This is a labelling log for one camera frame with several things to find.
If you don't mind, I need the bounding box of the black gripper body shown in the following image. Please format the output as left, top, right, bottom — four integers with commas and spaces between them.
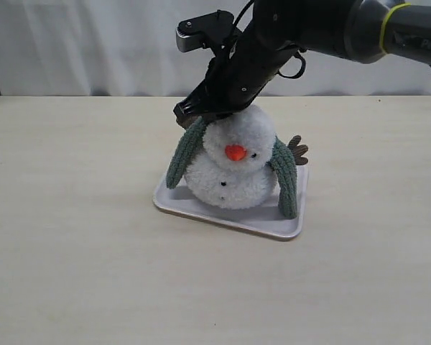
197, 24, 263, 116

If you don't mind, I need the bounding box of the green fleece scarf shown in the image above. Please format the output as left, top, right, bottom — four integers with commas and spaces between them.
165, 114, 299, 219

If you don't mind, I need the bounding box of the white backdrop curtain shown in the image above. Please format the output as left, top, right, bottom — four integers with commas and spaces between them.
0, 0, 431, 96

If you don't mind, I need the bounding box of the white rectangular plastic tray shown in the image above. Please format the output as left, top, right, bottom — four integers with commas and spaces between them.
153, 165, 309, 241

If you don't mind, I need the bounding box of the white plush snowman toy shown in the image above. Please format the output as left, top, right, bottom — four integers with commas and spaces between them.
184, 105, 308, 213

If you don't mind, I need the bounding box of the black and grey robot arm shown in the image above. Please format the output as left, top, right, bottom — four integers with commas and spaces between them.
173, 0, 431, 127

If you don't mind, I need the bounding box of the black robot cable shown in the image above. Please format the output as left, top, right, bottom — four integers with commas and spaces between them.
215, 0, 308, 80

